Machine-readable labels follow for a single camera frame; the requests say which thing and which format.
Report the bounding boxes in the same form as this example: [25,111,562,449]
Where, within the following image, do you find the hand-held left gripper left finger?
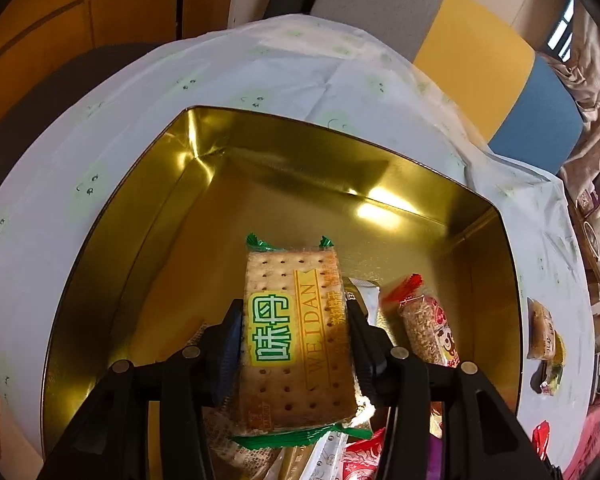
[37,299,246,480]

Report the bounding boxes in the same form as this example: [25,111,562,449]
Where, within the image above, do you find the pale printed tablecloth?
[0,12,596,480]

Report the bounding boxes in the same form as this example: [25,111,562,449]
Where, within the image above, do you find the beige patterned blanket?
[555,5,600,201]

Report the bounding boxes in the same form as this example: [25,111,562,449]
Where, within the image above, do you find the purple snack packet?
[426,435,443,480]

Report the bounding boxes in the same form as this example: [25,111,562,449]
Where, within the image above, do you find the yellow green snack packet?
[530,332,567,397]

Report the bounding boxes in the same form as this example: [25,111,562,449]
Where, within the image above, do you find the cracker packet with green ends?
[230,232,373,448]

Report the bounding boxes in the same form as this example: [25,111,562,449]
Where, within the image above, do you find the grey yellow blue sofa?
[230,0,586,171]

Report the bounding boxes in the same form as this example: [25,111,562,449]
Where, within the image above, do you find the large metal tin box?
[42,106,523,480]

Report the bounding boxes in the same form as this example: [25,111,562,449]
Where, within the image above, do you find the red foil snack bar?
[340,427,387,480]

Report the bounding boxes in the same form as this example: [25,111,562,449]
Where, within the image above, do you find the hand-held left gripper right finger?
[347,300,556,480]

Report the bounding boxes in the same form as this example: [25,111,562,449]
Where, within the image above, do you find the patterned brown snack packet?
[202,405,281,480]

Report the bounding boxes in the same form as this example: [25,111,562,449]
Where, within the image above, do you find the pink cloth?
[562,400,600,480]

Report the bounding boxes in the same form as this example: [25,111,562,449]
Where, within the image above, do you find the puffed rice snack bar packet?
[380,273,461,368]

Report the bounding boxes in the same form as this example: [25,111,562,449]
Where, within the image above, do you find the red snack packet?
[530,420,552,462]

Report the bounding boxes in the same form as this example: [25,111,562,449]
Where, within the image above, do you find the wooden side table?
[570,187,600,283]

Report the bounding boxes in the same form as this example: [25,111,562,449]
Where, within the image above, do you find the white and brown snack packet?
[344,277,381,326]

